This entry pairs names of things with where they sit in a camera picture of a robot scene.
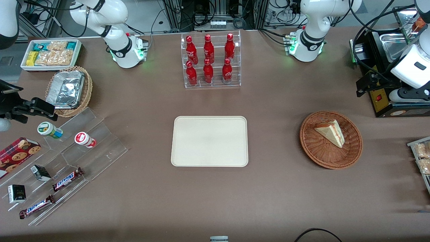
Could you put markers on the green label yogurt cup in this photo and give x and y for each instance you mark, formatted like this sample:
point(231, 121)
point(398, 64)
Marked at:
point(49, 130)

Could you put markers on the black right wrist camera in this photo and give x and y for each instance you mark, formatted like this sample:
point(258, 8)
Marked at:
point(43, 107)

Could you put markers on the small black white box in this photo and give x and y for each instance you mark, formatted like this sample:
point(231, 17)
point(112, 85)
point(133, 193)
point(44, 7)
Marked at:
point(16, 194)

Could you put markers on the triangular sandwich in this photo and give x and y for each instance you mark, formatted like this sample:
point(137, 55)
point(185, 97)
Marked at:
point(332, 132)

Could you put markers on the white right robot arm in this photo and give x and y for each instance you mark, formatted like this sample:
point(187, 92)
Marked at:
point(117, 13)

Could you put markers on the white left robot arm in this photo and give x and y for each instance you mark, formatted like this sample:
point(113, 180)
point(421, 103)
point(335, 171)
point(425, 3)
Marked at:
point(314, 20)

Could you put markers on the snickers bar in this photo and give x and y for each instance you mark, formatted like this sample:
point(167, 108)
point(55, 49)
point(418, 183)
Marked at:
point(36, 206)
point(67, 179)

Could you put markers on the white snack bin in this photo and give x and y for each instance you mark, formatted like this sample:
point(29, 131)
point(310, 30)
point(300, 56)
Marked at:
point(23, 65)

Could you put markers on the clear cracker packet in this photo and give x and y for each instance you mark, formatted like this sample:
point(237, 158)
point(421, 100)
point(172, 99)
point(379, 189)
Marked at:
point(422, 150)
point(424, 166)

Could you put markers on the clear acrylic stepped display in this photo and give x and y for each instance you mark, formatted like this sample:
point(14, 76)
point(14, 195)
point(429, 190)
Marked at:
point(100, 144)

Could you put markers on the white power strip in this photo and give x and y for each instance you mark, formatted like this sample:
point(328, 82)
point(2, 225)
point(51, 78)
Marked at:
point(218, 24)

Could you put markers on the round brown wicker basket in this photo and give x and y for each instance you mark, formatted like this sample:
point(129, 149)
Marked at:
point(322, 151)

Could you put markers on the metal snack tray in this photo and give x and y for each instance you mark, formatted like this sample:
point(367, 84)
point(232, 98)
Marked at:
point(426, 185)

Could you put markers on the red cookie box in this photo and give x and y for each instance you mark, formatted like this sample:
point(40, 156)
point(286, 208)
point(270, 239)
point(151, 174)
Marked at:
point(16, 156)

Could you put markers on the clear acrylic bottle rack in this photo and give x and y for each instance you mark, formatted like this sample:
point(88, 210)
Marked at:
point(216, 82)

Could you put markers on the red label yogurt cup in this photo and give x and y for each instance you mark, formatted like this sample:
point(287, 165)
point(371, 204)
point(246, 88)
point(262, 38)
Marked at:
point(84, 139)

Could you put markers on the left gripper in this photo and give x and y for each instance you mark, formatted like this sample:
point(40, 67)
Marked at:
point(379, 80)

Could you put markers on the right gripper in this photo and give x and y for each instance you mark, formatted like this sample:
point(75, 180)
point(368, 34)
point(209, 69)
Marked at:
point(7, 105)

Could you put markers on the clear cracker bag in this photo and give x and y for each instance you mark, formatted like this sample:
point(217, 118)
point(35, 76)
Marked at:
point(55, 57)

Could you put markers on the grey box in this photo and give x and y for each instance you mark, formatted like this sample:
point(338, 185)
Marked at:
point(219, 239)

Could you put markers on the beige plastic tray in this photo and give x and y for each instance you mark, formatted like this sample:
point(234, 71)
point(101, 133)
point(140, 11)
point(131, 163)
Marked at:
point(209, 141)

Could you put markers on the yellow snack packet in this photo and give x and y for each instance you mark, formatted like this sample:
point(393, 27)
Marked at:
point(32, 58)

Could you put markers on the stainless steel pan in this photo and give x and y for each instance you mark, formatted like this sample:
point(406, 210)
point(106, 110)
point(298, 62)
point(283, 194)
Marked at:
point(391, 45)

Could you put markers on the red cola bottle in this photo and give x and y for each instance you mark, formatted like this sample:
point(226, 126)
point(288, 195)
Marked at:
point(208, 72)
point(191, 74)
point(191, 51)
point(227, 72)
point(229, 47)
point(208, 49)

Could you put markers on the black food warmer machine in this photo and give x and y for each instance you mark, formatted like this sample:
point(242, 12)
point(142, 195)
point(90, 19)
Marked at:
point(381, 104)

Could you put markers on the aluminium foil container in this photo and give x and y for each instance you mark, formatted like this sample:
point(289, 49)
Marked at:
point(65, 89)

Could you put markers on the light wicker basket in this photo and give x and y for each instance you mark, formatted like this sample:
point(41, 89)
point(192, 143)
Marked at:
point(88, 90)

